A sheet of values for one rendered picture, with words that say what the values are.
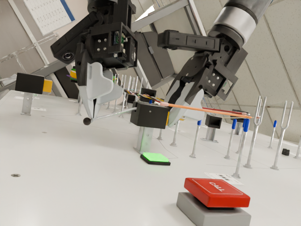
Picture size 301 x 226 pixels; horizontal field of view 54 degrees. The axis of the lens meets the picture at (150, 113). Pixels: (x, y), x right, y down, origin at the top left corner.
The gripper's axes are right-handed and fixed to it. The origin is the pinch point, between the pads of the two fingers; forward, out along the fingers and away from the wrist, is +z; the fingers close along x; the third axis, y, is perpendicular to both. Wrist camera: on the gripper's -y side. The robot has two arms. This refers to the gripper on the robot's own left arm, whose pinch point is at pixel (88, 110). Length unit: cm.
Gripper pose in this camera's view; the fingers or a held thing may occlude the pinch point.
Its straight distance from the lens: 51.5
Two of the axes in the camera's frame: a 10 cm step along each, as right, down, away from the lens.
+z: -0.3, 9.7, -2.2
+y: 9.3, -0.5, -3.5
